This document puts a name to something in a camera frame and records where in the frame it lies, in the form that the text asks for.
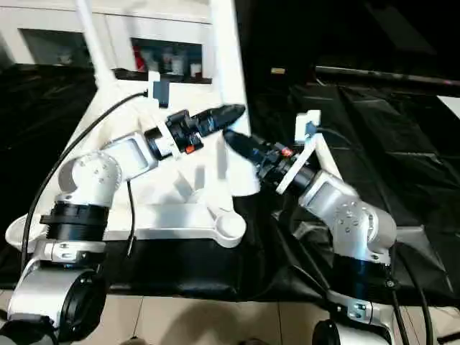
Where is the white plastic table top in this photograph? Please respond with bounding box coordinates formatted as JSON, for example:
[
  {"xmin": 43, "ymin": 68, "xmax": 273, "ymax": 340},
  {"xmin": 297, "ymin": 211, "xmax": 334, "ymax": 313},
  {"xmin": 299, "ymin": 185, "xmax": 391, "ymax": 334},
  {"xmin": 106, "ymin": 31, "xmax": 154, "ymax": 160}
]
[{"xmin": 5, "ymin": 68, "xmax": 259, "ymax": 249}]

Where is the black plastic table mat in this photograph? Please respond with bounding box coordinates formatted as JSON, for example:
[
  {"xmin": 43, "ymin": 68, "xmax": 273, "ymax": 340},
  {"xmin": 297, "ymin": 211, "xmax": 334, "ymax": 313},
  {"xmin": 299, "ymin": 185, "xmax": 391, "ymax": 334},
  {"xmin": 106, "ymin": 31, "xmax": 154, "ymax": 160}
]
[{"xmin": 0, "ymin": 63, "xmax": 460, "ymax": 306}]

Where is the long dark metal rod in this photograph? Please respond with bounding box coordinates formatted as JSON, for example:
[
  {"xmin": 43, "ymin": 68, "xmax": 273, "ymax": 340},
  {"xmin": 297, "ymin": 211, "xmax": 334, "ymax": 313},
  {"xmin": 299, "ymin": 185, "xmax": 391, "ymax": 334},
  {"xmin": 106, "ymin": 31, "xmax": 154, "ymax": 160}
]
[{"xmin": 315, "ymin": 66, "xmax": 460, "ymax": 89}]

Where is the large black backdrop sheet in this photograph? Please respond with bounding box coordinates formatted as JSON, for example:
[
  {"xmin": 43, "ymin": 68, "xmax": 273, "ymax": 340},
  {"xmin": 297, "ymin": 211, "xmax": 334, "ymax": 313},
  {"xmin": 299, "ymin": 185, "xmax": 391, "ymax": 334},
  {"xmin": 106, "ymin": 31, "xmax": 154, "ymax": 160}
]
[{"xmin": 235, "ymin": 0, "xmax": 460, "ymax": 87}]

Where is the white glass-door cabinet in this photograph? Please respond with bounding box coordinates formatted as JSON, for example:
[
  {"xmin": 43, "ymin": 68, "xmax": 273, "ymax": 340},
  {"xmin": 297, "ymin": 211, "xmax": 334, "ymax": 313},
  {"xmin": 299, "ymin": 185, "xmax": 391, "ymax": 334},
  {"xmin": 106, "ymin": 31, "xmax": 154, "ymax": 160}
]
[{"xmin": 0, "ymin": 0, "xmax": 216, "ymax": 83}]

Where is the white flat board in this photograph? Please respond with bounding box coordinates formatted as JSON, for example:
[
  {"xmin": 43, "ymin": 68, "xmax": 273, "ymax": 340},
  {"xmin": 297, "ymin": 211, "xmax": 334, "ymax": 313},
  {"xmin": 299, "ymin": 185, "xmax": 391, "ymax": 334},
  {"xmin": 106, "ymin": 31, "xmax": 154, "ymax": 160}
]
[{"xmin": 436, "ymin": 95, "xmax": 460, "ymax": 119}]

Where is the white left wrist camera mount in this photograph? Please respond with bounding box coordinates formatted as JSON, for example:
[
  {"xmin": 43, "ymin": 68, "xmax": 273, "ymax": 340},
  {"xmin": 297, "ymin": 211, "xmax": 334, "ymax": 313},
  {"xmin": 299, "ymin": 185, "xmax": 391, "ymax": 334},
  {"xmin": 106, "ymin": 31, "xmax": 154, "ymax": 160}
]
[{"xmin": 143, "ymin": 70, "xmax": 180, "ymax": 159}]

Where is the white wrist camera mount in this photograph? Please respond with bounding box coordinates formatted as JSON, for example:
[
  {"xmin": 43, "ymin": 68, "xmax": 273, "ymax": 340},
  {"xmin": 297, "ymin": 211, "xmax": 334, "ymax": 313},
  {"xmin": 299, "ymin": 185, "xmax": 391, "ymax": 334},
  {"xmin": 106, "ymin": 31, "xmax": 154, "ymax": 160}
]
[
  {"xmin": 143, "ymin": 70, "xmax": 180, "ymax": 159},
  {"xmin": 276, "ymin": 109, "xmax": 323, "ymax": 195}
]

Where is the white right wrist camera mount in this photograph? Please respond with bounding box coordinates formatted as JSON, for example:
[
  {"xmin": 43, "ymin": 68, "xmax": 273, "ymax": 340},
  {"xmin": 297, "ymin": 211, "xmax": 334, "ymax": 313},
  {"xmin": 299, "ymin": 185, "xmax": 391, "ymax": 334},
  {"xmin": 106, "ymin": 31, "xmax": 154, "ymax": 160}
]
[{"xmin": 276, "ymin": 109, "xmax": 323, "ymax": 195}]

